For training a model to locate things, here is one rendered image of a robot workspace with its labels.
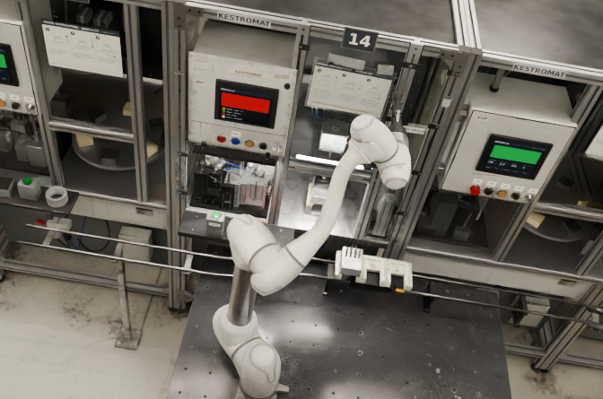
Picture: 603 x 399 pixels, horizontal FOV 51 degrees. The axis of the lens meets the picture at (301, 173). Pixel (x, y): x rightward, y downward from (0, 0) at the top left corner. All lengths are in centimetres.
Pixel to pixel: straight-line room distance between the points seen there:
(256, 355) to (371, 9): 144
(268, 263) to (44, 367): 187
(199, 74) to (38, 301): 195
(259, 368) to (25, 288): 186
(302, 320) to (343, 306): 22
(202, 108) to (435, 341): 153
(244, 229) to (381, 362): 108
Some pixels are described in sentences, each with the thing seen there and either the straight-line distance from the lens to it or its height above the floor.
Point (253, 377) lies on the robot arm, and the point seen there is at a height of 90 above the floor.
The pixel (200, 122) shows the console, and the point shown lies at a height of 149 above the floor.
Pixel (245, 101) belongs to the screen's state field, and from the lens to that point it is 255.
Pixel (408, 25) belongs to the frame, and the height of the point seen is 201.
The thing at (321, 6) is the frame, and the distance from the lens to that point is 252.
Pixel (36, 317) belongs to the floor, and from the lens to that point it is 394.
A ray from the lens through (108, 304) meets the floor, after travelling 392.
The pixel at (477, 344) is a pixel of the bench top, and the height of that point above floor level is 68.
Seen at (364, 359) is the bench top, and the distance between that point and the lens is 302.
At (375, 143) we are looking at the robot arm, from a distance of 206.
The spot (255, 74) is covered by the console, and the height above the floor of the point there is 178.
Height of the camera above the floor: 326
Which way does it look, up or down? 45 degrees down
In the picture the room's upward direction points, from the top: 11 degrees clockwise
